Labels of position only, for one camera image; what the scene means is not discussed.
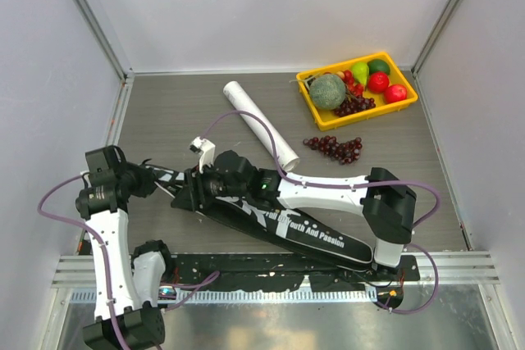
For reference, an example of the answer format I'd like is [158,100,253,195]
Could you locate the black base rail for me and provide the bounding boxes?
[171,253,420,293]

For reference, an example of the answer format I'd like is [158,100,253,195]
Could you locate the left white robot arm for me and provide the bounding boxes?
[75,145,176,349]

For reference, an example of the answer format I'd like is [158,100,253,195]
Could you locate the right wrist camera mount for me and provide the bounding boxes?
[189,137,216,174]

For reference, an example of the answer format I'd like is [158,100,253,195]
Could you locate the aluminium frame bars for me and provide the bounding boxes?
[48,0,136,84]

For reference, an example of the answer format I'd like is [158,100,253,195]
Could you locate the green netted melon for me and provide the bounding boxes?
[308,74,346,111]

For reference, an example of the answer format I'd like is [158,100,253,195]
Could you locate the green pear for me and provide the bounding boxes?
[350,61,369,86]

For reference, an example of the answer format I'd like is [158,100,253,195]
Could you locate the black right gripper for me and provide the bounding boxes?
[172,158,249,211]

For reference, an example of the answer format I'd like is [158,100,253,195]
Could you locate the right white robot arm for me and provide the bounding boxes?
[162,151,417,280]

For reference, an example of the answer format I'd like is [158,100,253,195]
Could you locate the dark red grape bunch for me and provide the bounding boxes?
[302,135,363,165]

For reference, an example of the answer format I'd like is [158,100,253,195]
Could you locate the red cherries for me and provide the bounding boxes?
[336,70,364,97]

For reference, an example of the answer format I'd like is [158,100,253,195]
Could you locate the white slotted cable duct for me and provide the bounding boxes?
[71,285,377,305]

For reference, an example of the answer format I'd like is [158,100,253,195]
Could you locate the yellow plastic tray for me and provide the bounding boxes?
[295,52,418,131]

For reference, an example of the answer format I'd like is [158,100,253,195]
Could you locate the red apple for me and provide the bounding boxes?
[367,71,390,94]

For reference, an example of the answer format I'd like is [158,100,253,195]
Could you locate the red pomegranate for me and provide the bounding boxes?
[383,84,408,104]

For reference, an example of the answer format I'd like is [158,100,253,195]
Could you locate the grape bunch in tray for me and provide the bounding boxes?
[333,96,376,117]

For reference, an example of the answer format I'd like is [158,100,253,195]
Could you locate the green lime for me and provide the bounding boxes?
[367,58,390,75]

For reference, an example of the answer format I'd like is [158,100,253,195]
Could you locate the black racket bag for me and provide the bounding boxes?
[141,163,377,273]

